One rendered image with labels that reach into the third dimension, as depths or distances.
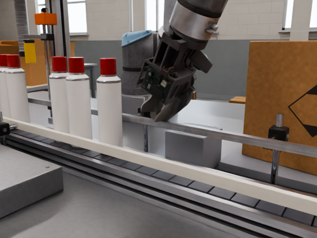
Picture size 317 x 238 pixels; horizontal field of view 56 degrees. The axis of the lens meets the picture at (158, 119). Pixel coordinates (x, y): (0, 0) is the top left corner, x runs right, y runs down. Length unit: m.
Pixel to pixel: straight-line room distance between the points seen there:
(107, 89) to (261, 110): 0.35
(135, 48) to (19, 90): 0.44
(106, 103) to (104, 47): 6.84
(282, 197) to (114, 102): 0.36
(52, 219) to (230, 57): 5.79
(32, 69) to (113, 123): 2.07
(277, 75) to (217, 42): 5.57
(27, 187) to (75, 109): 0.20
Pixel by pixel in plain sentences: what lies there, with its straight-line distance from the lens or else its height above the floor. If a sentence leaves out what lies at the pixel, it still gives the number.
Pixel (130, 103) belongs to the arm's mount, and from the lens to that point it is 1.11.
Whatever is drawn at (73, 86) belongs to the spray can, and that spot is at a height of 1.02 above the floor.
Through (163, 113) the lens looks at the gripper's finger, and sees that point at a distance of 0.58.
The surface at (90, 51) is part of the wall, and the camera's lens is 7.72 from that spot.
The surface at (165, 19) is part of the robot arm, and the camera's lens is 1.08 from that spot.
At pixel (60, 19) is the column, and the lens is 0.97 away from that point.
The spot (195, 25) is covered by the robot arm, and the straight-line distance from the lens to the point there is 0.49.
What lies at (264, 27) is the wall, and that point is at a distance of 6.08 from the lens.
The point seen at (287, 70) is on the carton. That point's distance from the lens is 0.68.
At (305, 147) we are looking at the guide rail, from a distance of 0.51.
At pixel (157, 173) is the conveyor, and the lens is 0.57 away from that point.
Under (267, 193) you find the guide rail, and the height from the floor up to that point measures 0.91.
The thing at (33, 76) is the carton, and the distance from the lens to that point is 2.67.
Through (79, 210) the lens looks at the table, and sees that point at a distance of 0.57.
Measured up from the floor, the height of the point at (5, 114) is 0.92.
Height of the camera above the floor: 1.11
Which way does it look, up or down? 14 degrees down
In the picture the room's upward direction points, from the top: straight up
